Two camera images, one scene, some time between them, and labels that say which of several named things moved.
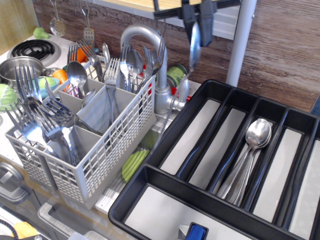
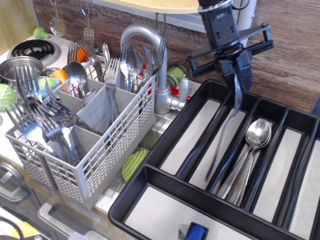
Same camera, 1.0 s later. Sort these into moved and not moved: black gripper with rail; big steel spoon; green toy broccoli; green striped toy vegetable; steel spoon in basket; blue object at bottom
Moved: big steel spoon; black gripper with rail
Not moved: green toy broccoli; blue object at bottom; green striped toy vegetable; steel spoon in basket
